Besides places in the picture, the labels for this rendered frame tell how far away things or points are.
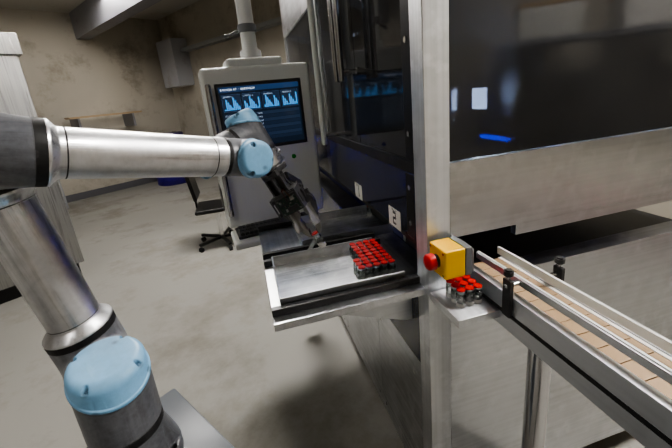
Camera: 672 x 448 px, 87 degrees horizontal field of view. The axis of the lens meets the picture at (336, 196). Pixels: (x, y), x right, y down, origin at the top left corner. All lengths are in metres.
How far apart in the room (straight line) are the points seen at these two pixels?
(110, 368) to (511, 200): 0.93
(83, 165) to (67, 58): 7.19
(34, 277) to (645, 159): 1.46
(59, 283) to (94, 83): 7.14
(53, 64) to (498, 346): 7.45
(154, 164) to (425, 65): 0.57
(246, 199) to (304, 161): 0.35
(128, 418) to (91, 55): 7.41
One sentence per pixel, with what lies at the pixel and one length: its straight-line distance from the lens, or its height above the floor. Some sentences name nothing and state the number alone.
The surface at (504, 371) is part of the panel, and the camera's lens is 1.30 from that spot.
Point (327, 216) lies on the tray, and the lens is 1.52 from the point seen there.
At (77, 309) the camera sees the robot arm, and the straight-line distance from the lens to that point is 0.80.
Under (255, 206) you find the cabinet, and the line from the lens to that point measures 1.81.
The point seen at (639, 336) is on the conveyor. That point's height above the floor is 0.93.
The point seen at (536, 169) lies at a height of 1.16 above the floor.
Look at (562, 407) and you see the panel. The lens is 1.58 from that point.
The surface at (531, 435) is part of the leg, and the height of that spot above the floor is 0.57.
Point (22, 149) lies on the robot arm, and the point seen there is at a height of 1.37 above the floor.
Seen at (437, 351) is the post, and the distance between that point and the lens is 1.11.
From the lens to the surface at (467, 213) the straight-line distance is 0.96.
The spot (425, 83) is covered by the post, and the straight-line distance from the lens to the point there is 0.84.
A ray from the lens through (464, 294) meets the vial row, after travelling 0.92.
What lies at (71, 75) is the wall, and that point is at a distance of 7.76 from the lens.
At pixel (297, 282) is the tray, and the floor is 0.88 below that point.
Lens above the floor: 1.40
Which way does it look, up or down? 16 degrees down
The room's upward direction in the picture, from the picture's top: 6 degrees counter-clockwise
